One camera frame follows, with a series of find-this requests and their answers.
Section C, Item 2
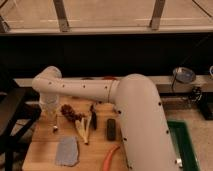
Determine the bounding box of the black chair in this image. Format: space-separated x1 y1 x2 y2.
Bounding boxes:
0 66 41 171

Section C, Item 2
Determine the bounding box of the black rectangular block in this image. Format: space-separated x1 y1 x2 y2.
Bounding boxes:
107 119 116 141

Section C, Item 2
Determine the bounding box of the orange carrot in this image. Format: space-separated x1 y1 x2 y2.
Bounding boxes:
102 145 120 171

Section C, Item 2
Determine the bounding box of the bunch of dark grapes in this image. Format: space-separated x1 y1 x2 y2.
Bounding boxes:
60 104 84 122

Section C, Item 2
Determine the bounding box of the grey blue cloth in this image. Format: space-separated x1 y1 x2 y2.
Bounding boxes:
55 136 79 167

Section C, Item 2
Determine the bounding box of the small metal fork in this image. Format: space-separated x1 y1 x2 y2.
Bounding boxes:
52 125 58 133

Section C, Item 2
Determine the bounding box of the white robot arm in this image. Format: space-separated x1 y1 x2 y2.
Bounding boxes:
32 66 180 171

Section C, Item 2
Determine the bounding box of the black handled knife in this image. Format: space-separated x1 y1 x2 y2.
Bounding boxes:
90 105 97 130

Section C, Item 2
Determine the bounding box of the green plastic tray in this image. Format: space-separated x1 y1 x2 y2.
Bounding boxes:
167 120 200 171

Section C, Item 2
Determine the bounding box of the grey round dish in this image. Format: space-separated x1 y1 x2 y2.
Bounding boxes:
173 67 196 84

